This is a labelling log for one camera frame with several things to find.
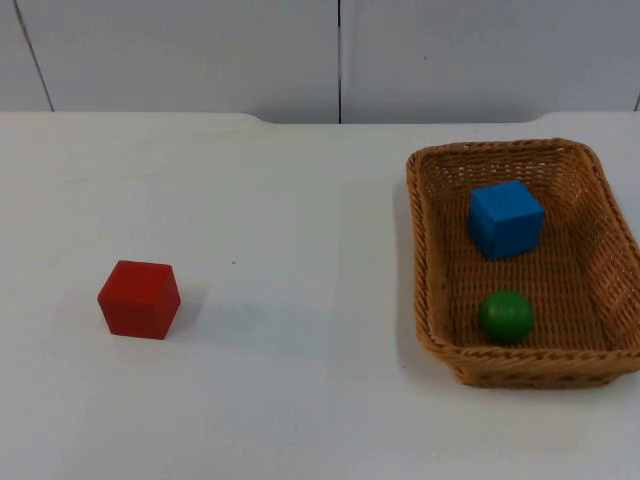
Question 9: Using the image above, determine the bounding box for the pale brown wicker basket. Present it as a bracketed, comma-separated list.
[405, 137, 640, 389]

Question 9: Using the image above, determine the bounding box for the red cube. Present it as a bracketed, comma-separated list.
[96, 259, 182, 342]

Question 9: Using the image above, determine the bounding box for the blue cube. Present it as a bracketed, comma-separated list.
[467, 180, 546, 262]

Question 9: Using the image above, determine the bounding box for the green ball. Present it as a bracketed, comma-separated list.
[477, 289, 537, 345]

